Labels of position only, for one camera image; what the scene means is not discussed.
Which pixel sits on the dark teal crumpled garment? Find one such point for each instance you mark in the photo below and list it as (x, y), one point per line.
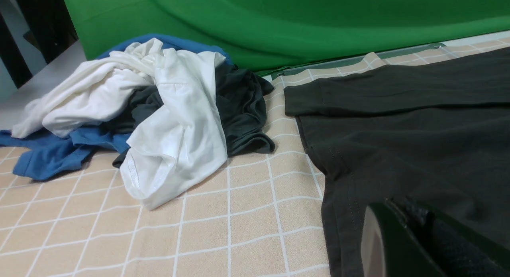
(239, 99)

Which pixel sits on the dark gray long-sleeve top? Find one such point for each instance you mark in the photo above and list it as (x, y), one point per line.
(437, 134)

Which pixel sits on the white crumpled shirt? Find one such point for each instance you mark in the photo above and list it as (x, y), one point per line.
(176, 147)

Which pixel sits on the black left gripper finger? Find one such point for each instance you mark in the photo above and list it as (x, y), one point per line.
(412, 239)

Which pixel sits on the green backdrop cloth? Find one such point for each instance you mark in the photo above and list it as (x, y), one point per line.
(270, 34)

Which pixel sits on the beige checkered tablecloth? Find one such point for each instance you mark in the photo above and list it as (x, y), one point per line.
(259, 215)

